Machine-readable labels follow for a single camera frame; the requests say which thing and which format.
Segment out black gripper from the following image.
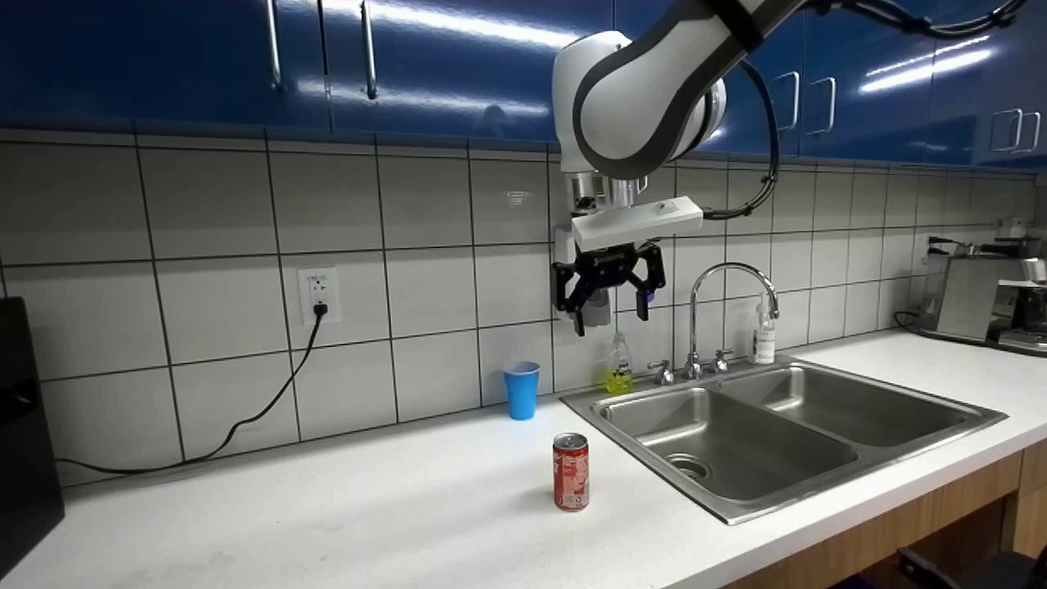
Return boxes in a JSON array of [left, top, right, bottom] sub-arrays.
[[550, 242, 668, 335]]

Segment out red soda can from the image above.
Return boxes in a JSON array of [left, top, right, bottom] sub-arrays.
[[550, 430, 592, 513]]

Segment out stainless steel double sink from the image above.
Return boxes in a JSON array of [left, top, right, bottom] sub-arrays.
[[564, 357, 1007, 529]]

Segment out clear bottle with yellow liquid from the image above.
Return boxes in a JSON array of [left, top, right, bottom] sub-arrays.
[[603, 331, 642, 398]]

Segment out chrome gooseneck faucet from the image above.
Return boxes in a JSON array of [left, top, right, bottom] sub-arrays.
[[652, 259, 785, 386]]

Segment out blue plastic cup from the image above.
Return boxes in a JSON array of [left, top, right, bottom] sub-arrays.
[[501, 361, 542, 422]]

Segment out white soap bottle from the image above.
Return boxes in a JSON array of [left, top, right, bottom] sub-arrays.
[[750, 300, 781, 366]]

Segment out wooden counter base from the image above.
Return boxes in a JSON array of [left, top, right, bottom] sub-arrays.
[[725, 438, 1047, 589]]

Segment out silver coffee machine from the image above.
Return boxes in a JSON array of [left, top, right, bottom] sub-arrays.
[[922, 224, 1047, 361]]

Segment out blue upper cabinet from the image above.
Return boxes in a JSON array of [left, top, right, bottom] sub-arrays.
[[0, 0, 1047, 172]]

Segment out black appliance box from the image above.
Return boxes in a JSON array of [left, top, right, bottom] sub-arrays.
[[0, 294, 64, 580]]

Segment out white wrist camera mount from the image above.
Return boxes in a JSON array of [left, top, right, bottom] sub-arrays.
[[566, 194, 707, 259]]

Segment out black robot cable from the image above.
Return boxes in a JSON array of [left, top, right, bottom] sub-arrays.
[[699, 0, 1031, 224]]

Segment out silver cabinet handle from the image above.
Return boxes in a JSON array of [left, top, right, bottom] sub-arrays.
[[356, 0, 384, 102], [809, 75, 840, 136], [771, 69, 804, 135], [989, 105, 1024, 156], [261, 0, 287, 95]]

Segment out white wall power outlet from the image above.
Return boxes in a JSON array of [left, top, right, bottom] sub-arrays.
[[297, 264, 344, 323]]

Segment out black power cord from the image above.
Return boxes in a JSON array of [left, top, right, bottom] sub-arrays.
[[54, 300, 329, 479]]

